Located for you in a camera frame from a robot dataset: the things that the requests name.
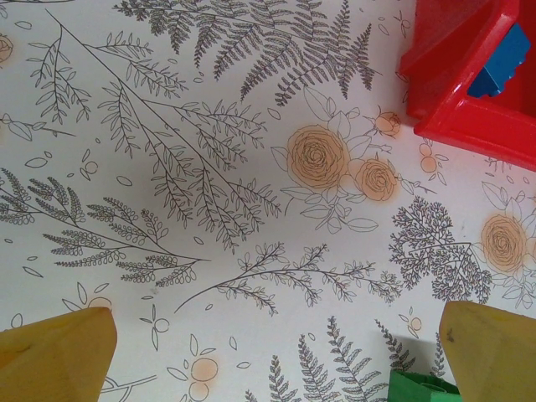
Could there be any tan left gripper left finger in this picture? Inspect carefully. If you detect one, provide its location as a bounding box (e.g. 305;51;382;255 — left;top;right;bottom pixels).
0;307;118;402

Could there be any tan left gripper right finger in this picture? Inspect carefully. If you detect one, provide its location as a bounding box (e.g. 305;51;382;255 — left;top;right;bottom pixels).
439;301;536;402

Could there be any green long lego brick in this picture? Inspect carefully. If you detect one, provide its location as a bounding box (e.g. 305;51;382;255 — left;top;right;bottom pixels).
387;368;461;402

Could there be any blue long lego brick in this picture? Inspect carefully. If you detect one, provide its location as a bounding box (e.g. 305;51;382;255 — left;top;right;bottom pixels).
466;22;533;100

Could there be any red plastic storage bin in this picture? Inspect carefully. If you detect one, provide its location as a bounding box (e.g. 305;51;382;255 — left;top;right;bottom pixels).
397;0;536;173

